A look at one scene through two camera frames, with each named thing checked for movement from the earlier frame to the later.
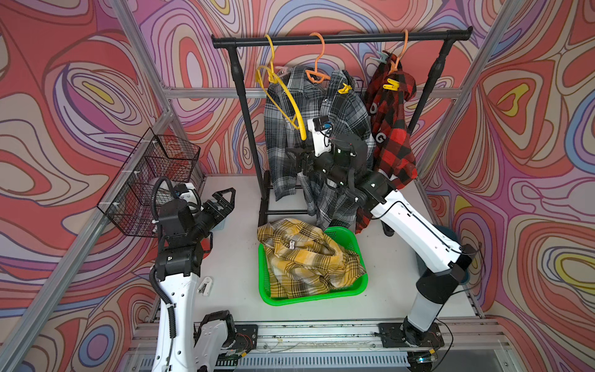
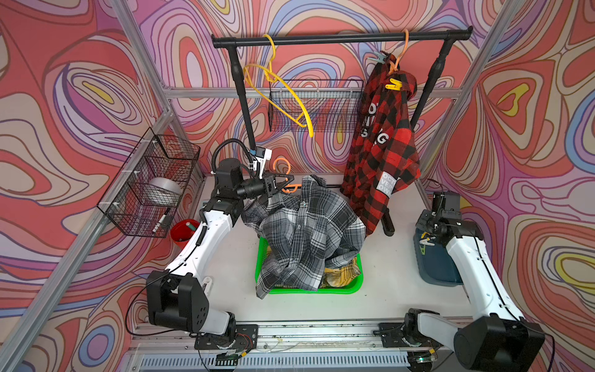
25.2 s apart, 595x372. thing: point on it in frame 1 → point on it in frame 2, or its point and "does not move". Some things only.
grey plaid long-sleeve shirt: (295, 172) → (304, 235)
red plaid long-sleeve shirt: (390, 90) does not move
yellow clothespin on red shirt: (393, 87) does not move
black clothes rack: (232, 43) does not move
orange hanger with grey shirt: (314, 76) → (290, 185)
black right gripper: (300, 160) → (421, 222)
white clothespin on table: (205, 286) does not move
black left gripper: (225, 209) → (267, 187)
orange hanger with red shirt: (393, 68) does not move
